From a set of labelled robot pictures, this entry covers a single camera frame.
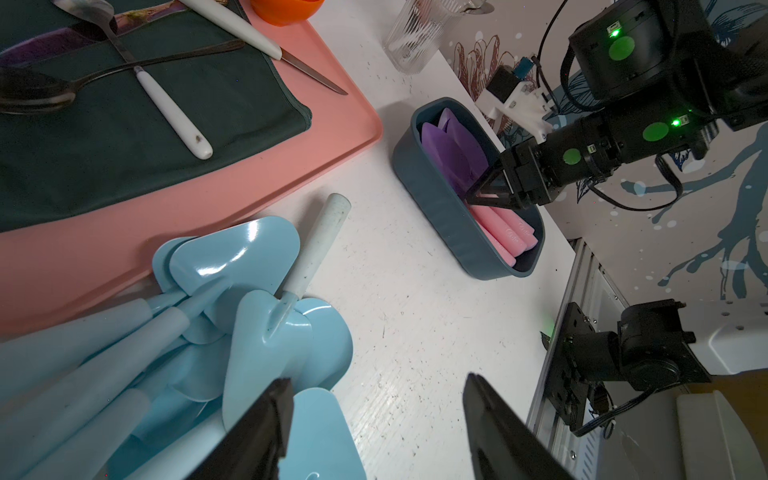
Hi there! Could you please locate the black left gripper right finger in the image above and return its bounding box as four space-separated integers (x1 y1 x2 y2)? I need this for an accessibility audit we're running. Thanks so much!
462 373 571 480

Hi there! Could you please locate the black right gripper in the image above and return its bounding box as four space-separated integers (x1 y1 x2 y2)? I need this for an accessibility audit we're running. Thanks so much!
464 134 592 209

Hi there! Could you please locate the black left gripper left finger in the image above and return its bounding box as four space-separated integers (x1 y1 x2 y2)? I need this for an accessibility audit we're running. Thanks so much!
188 378 294 480

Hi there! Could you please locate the purple shovel pink handle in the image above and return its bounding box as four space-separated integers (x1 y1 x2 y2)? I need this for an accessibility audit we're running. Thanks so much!
421 108 539 266

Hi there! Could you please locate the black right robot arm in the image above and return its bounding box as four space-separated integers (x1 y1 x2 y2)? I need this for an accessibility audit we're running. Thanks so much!
463 1 767 437

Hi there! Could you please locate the teal storage box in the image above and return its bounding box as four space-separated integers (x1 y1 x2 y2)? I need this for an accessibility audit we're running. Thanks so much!
392 97 546 280

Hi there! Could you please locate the pink cutting board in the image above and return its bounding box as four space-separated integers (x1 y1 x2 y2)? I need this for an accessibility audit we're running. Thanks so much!
1 21 383 334

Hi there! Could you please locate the orange bowl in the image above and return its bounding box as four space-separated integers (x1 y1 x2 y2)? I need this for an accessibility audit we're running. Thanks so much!
250 0 324 26

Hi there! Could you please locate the dark green cloth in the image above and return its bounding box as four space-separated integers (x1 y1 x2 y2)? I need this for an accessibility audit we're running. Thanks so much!
1 10 312 231

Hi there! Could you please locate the dark metal spoon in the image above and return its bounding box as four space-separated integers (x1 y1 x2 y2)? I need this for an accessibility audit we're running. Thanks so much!
1 40 245 115

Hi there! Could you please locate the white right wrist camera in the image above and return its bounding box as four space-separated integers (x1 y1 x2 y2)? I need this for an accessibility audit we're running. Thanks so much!
475 57 555 144

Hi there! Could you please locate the light blue shovel white handle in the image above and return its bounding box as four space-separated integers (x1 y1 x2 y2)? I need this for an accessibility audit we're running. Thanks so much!
222 193 353 430

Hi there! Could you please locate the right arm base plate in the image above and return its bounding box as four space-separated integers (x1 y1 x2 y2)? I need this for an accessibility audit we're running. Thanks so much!
528 299 712 437

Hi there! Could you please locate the white handled knife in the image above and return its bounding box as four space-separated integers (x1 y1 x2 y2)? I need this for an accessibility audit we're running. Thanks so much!
182 0 348 95

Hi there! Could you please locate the white handled small spoon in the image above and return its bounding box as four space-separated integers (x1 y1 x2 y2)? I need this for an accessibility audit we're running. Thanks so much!
52 0 213 160

